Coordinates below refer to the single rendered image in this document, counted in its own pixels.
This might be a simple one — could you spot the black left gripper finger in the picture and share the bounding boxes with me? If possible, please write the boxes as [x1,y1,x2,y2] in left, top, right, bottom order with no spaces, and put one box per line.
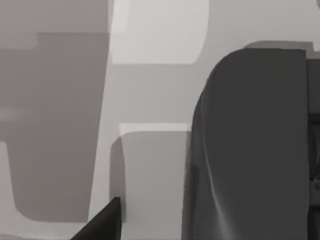
[70,196,123,240]

